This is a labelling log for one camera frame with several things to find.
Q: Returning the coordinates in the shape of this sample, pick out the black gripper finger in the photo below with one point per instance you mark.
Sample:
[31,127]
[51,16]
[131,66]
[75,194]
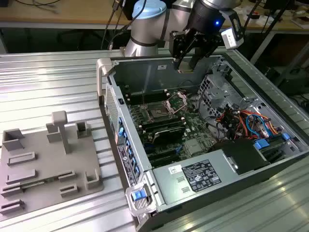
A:
[177,44]
[205,46]

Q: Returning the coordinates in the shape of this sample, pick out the CPU small plate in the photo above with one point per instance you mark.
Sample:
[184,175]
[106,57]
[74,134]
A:
[186,67]

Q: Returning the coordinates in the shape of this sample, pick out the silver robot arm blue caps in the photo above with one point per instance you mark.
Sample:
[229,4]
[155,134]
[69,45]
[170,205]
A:
[144,36]

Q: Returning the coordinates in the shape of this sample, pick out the CPU socket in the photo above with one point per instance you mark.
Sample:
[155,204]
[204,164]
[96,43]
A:
[157,112]

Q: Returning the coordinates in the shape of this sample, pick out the white box black top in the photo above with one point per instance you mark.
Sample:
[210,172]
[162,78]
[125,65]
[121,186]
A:
[253,17]

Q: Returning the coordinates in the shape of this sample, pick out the perforated metal drive cage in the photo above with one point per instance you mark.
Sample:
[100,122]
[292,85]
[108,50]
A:
[217,94]

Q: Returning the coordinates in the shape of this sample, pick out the green motherboard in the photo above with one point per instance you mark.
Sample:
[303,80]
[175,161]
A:
[193,125]

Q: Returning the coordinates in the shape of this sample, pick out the black installed RAM sticks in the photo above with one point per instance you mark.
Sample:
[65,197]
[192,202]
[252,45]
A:
[161,125]

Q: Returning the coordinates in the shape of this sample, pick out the open grey PC case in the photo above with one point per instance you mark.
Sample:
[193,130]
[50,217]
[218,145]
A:
[131,113]

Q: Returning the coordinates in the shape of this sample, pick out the black graphics card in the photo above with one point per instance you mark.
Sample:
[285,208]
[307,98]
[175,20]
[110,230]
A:
[169,135]

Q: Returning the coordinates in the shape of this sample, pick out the brown notebook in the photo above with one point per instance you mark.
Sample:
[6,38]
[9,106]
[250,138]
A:
[301,21]

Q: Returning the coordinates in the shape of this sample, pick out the silver chipset heat sink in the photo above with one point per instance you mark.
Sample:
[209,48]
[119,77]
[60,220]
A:
[193,147]

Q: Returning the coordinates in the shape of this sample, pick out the wooden desk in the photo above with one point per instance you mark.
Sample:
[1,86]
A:
[72,12]

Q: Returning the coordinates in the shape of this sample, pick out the large blue carrier tab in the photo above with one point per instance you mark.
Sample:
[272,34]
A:
[262,145]

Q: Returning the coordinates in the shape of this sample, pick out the black plastic air shroud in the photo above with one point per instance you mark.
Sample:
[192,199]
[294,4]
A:
[243,154]

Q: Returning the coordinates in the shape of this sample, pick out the small blue carrier tab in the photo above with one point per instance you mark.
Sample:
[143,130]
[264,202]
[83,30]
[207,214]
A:
[285,136]

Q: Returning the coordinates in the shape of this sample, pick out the grey power supply unit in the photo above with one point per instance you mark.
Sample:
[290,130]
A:
[169,188]

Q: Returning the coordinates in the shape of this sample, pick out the blue case latch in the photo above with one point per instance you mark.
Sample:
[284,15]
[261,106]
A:
[138,195]

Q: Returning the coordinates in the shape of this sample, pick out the grey parts rack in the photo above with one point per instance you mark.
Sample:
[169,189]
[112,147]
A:
[48,159]

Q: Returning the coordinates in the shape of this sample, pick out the green RAM stick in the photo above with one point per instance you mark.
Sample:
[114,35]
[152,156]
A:
[36,183]

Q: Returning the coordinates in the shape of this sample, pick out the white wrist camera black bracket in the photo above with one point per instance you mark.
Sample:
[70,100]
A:
[230,39]

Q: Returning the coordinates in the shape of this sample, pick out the brown arm base plate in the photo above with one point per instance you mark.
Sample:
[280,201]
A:
[122,51]

